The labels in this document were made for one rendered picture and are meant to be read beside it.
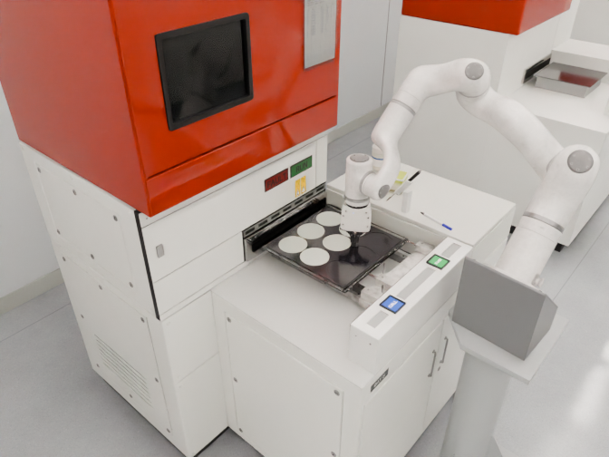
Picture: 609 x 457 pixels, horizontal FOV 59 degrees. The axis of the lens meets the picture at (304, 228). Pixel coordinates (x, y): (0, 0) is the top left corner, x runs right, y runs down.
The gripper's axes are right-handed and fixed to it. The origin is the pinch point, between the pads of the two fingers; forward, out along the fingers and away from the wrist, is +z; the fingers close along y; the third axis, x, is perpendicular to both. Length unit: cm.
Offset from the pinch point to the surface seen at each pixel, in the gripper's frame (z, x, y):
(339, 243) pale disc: 1.9, -0.5, -5.3
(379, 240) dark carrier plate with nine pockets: 2.1, 3.7, 8.4
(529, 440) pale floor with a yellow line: 92, -3, 78
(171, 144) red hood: -49, -34, -47
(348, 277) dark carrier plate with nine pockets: 2.1, -18.5, -0.3
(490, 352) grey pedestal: 10, -36, 44
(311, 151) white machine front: -21.6, 21.6, -18.8
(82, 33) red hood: -76, -35, -64
